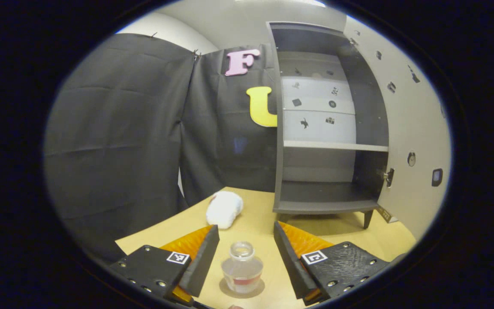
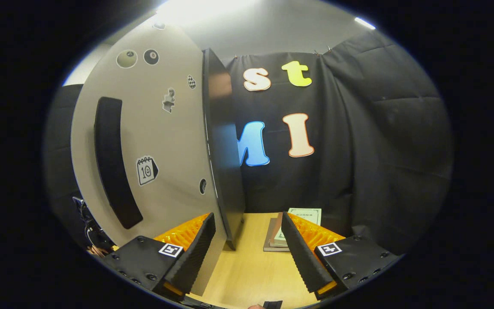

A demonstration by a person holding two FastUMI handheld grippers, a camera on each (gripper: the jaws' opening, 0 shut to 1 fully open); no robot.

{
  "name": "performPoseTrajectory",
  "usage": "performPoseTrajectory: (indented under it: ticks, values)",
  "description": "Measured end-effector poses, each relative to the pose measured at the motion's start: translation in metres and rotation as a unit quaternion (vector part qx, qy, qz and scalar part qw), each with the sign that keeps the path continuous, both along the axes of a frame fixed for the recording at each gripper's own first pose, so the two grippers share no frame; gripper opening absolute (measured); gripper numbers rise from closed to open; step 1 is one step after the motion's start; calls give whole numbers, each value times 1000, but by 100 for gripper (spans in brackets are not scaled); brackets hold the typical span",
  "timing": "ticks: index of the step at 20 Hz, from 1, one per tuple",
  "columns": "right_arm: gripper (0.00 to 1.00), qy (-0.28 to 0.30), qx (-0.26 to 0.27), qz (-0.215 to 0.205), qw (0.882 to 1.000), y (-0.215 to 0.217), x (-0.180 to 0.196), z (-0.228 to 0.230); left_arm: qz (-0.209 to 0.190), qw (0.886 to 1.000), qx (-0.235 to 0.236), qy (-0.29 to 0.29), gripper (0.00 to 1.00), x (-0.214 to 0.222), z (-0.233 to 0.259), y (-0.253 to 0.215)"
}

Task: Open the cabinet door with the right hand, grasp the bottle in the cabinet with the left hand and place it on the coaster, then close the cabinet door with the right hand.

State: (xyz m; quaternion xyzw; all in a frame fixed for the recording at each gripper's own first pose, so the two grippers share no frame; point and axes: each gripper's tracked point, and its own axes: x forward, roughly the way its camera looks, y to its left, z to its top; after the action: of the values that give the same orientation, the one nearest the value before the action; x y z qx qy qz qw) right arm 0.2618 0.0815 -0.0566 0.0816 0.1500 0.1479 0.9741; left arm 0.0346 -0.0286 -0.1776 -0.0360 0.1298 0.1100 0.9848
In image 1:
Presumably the black backdrop cloth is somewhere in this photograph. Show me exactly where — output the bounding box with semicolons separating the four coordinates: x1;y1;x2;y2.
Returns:
43;33;280;262

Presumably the white fluffy cloth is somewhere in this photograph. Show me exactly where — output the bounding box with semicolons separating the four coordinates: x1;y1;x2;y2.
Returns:
205;191;244;230

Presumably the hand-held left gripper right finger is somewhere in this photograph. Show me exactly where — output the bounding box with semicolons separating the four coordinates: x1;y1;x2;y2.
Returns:
273;222;391;307

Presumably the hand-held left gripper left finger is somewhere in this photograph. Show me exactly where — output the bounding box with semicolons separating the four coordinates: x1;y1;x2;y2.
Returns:
110;224;221;307

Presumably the dark grey cabinet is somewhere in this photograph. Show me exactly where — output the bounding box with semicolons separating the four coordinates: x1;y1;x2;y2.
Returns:
266;21;396;229

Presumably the clear glass bottle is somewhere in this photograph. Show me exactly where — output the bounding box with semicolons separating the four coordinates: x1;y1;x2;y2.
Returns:
221;241;264;294

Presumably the beige cabinet door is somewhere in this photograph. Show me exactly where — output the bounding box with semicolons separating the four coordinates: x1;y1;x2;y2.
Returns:
343;15;452;241

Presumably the round brown coaster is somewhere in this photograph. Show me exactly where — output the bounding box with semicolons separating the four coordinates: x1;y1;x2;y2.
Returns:
219;277;265;299

